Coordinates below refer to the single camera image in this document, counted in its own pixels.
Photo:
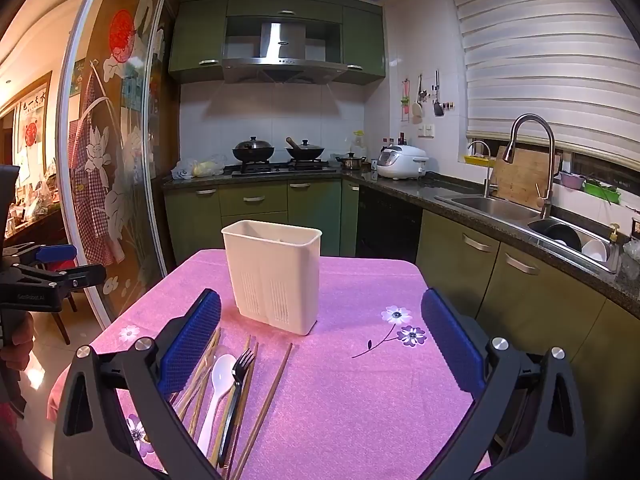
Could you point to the red round paper cutout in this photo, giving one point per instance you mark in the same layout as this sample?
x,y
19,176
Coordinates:
x,y
122,35

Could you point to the white bowl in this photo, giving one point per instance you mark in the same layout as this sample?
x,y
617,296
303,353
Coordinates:
x,y
595,251

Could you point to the clear plastic bag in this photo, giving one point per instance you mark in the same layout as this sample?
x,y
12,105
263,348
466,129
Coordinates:
x,y
197,169

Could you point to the pink hanging utensil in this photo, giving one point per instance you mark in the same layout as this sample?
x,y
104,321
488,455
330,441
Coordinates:
x,y
406,100

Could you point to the green plastic basket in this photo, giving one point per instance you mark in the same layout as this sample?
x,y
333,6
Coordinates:
x,y
602,192

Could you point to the red checkered apron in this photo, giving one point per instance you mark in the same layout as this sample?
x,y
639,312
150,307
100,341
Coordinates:
x,y
95,210

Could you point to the steel range hood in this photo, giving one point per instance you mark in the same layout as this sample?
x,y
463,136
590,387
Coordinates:
x,y
282,40

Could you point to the wooden cutting board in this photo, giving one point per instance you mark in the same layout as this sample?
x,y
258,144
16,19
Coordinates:
x,y
520,180

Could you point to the white window blind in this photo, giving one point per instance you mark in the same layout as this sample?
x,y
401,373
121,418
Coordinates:
x,y
545,60

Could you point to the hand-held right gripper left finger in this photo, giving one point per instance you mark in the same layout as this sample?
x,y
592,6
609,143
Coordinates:
x,y
190,345

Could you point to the white rice cooker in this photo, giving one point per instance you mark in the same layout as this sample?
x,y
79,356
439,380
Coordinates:
x,y
402,162

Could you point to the person's left hand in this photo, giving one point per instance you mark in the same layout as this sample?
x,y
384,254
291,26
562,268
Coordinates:
x,y
25,345

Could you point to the white plastic utensil holder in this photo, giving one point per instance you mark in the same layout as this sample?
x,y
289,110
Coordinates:
x,y
272,270

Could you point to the pink floral tablecloth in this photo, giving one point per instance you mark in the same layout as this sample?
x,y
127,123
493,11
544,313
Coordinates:
x,y
350,400

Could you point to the flower etched glass door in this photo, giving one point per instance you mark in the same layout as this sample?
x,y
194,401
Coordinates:
x,y
135,170

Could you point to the small steel pot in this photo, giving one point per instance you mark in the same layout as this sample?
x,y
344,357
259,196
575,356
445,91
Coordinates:
x,y
351,161

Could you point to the yellow sponge rack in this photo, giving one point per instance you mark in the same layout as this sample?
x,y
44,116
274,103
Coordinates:
x,y
477,161

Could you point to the wooden chair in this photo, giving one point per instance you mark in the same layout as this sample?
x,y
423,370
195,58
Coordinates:
x,y
65,320

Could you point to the black gas stove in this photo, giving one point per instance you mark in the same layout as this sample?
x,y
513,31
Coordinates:
x,y
280,169

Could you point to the cooking oil bottle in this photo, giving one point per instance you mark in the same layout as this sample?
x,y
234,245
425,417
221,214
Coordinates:
x,y
359,145

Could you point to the black wok with lid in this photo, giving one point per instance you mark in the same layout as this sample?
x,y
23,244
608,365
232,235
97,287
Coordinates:
x,y
253,150

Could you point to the white plastic spoon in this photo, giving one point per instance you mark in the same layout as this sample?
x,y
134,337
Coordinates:
x,y
222,372

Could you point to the white wall socket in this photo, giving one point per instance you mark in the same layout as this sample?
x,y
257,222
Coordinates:
x,y
427,130

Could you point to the hanging black spatula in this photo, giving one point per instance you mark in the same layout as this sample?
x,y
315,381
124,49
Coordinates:
x,y
438,105

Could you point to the framed calligraphy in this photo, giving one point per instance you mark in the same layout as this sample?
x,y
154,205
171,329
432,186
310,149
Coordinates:
x,y
31,130

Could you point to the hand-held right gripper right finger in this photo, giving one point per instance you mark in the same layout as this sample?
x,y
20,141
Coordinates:
x,y
452,345

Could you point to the narrow green wall cabinet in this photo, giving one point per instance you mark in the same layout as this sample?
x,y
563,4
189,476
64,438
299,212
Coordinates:
x,y
285,6

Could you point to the steel kitchen sink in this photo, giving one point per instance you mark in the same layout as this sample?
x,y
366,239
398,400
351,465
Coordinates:
x,y
492,206

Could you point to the tall steel faucet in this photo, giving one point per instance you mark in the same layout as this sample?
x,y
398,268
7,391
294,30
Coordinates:
x,y
547,160

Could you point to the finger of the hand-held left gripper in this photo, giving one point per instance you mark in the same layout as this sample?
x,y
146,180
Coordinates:
x,y
57,252
75,279

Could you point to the wooden side table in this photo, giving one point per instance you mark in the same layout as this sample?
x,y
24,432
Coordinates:
x,y
40,225

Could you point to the small steel faucet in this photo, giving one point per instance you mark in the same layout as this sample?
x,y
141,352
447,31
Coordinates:
x,y
487,170

